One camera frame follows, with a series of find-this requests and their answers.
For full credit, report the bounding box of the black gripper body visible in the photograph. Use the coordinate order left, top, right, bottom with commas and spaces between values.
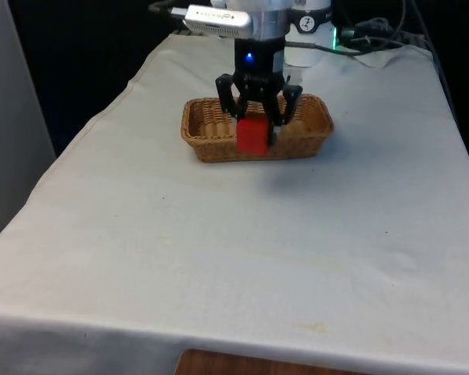
231, 35, 287, 91

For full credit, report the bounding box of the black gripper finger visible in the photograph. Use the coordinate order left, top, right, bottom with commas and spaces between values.
257, 82, 302, 146
214, 73, 251, 120

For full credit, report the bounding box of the red cube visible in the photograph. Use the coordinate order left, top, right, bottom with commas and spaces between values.
236, 114, 268, 154

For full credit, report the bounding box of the wicker basket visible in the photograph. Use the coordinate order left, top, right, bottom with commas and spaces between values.
181, 94, 335, 164

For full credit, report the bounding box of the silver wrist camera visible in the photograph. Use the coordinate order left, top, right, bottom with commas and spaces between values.
170, 4, 255, 40

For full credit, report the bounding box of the black cable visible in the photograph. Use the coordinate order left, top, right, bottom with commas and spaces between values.
287, 23, 431, 58
147, 0, 189, 16

